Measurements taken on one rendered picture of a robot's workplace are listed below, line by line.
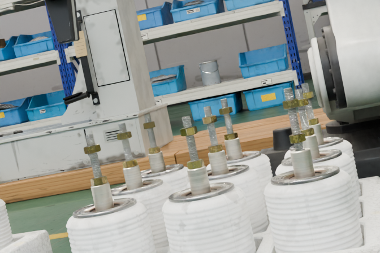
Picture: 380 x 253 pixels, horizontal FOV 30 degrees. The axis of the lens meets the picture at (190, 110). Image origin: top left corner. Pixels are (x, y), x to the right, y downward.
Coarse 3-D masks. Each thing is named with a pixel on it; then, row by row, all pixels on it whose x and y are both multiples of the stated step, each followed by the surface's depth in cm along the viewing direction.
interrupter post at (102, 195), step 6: (96, 186) 82; (102, 186) 82; (108, 186) 82; (96, 192) 82; (102, 192) 82; (108, 192) 82; (96, 198) 82; (102, 198) 82; (108, 198) 82; (96, 204) 82; (102, 204) 82; (108, 204) 82; (96, 210) 82; (102, 210) 82
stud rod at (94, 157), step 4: (88, 136) 82; (92, 136) 82; (88, 140) 82; (92, 140) 82; (88, 144) 82; (92, 144) 82; (96, 152) 83; (92, 156) 82; (96, 156) 82; (92, 160) 82; (96, 160) 82; (92, 164) 82; (96, 164) 82; (96, 168) 82; (100, 168) 83; (96, 172) 82; (100, 172) 82; (96, 176) 82; (100, 176) 82
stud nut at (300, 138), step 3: (291, 135) 77; (294, 135) 77; (297, 135) 76; (300, 135) 76; (303, 135) 76; (291, 138) 77; (294, 138) 76; (297, 138) 76; (300, 138) 76; (303, 138) 76; (291, 141) 77; (294, 141) 76; (297, 141) 76; (300, 141) 76; (303, 141) 76
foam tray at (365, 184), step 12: (360, 180) 105; (372, 180) 103; (372, 192) 96; (360, 204) 93; (372, 204) 89; (372, 216) 83; (372, 228) 78; (264, 240) 82; (372, 240) 73; (156, 252) 87; (168, 252) 86; (264, 252) 77; (324, 252) 72; (336, 252) 71; (348, 252) 71; (360, 252) 70; (372, 252) 69
